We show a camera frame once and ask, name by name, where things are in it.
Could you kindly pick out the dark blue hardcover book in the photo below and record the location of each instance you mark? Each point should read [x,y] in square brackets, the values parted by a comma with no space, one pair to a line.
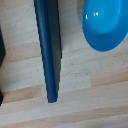
[48,50]

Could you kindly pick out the blue plastic bowl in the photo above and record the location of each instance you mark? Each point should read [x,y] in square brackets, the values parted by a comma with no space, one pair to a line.
[104,23]

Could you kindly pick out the black fabric storage box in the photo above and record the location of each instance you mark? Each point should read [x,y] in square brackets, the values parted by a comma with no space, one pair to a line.
[1,50]

